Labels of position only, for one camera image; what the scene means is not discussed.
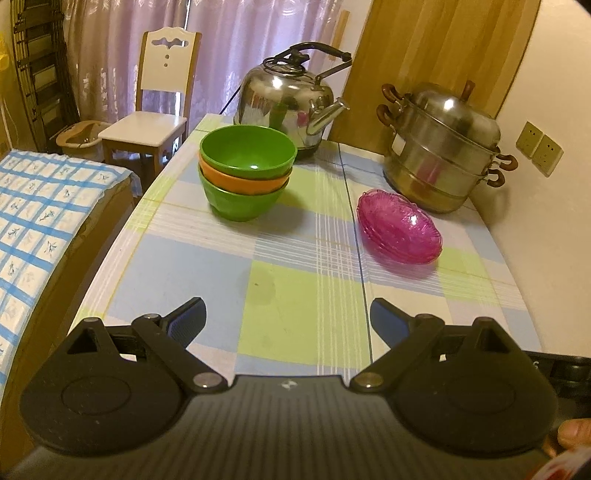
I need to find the pale purple curtain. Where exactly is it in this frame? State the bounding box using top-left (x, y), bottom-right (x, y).
top-left (65, 0), bottom-right (370, 127)

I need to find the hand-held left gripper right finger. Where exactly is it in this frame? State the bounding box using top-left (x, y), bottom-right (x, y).
top-left (349, 298), bottom-right (527, 396)

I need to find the stainless steel kettle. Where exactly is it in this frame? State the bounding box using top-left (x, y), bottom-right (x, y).
top-left (233, 41), bottom-right (352, 160)

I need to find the black folding rack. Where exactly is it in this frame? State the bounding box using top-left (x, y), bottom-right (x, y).
top-left (10, 0), bottom-right (80, 154)

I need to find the orange plastic bowl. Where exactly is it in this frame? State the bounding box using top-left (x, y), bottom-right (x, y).
top-left (198, 154), bottom-right (293, 196)

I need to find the white wooden chair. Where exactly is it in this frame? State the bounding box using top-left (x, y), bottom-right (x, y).
top-left (98, 27), bottom-right (203, 182)

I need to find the beige plastic basin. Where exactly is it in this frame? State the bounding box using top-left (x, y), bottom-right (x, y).
top-left (56, 120), bottom-right (112, 162)

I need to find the wooden bed frame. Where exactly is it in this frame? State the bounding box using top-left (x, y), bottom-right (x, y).
top-left (0, 178), bottom-right (146, 462)

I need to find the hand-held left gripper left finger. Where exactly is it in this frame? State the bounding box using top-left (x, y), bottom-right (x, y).
top-left (55, 296), bottom-right (228, 394)

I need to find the green plastic bowl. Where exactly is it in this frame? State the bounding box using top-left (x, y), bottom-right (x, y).
top-left (198, 167), bottom-right (290, 222)
top-left (199, 126), bottom-right (297, 180)

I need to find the checked tablecloth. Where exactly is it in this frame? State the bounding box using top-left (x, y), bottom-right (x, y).
top-left (69, 113), bottom-right (543, 377)

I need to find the black kettle cable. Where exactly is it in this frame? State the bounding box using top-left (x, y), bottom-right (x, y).
top-left (219, 87), bottom-right (242, 115)

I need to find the pink glass plate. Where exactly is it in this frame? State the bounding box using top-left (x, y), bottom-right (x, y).
top-left (359, 189), bottom-right (442, 259)

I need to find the stainless steel steamer pot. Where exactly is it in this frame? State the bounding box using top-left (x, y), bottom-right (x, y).
top-left (376, 79), bottom-right (519, 214)

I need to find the person's right hand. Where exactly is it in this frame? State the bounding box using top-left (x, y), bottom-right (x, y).
top-left (542, 416), bottom-right (591, 459)

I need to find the blue checked covered furniture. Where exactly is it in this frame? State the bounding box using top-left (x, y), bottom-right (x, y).
top-left (0, 148), bottom-right (134, 388)

